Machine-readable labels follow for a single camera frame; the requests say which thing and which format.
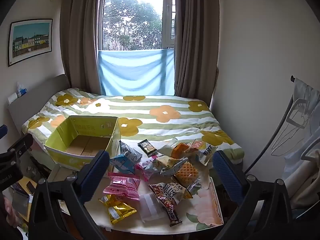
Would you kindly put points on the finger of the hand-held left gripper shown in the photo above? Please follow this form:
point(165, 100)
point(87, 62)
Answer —
point(2, 131)
point(21, 142)

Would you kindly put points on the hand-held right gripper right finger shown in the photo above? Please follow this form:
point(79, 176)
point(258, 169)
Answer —
point(227, 177)

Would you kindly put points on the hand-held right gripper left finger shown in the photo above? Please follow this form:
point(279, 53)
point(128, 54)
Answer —
point(96, 175)

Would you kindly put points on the light blue snack packet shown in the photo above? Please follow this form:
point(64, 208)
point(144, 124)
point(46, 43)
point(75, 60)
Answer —
point(122, 163)

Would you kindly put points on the large pink snack packet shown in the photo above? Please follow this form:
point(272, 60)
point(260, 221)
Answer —
point(122, 187)

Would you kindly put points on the white black-lettered snack packet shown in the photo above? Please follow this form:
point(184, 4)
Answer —
point(206, 156)

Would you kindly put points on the yellow snack packet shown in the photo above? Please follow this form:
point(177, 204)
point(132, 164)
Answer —
point(117, 207)

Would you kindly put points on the grey-white snack packet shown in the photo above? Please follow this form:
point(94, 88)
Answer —
point(130, 152)

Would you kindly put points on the clear-wrapped waffle packet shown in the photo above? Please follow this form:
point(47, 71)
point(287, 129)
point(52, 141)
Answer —
point(186, 171)

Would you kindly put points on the yellow-green cardboard box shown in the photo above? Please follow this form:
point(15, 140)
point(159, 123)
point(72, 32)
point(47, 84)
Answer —
point(85, 132)

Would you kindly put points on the red-orange snack packet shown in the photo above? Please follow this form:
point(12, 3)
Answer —
point(197, 145)

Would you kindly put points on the small pink snack packet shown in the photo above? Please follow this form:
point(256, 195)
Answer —
point(143, 171)

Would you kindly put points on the white round-logo snack packet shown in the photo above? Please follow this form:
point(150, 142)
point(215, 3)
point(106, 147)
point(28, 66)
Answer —
point(179, 189)

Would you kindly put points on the dark green cracker packet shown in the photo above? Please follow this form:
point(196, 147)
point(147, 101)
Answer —
point(147, 147)

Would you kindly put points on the clear plastic snack packet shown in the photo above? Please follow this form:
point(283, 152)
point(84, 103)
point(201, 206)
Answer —
point(150, 206)

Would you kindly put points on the pale patterned snack packet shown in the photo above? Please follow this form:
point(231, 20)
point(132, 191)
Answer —
point(165, 161)

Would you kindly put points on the brown chocolate bar wrapper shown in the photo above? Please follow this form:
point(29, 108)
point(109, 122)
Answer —
point(165, 200)

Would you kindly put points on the yellow cardboard piece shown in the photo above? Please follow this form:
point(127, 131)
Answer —
point(23, 183)

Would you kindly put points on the blue tissue pack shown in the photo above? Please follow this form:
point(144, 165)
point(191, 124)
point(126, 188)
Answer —
point(22, 90)

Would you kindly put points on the grey bed headboard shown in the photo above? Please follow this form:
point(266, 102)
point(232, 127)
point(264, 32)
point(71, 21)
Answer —
point(37, 92)

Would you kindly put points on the black clothes rack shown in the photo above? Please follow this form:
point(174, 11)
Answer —
point(272, 135)

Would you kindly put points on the beige cloth bag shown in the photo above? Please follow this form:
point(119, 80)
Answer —
point(305, 187)

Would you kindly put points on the flower printed striped blanket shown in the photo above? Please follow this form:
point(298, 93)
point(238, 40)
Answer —
point(150, 115)

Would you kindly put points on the framed houses picture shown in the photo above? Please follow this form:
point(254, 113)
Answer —
point(30, 41)

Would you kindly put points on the light blue cloth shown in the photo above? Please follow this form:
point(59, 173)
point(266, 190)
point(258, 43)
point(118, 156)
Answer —
point(135, 72)

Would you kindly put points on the hanging light garment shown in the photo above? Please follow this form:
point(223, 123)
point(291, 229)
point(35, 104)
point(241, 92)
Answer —
point(308, 97)

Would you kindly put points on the brown curtain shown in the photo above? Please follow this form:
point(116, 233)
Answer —
point(197, 42)
point(80, 37)

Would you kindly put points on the window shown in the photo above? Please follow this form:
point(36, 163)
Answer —
point(132, 17)

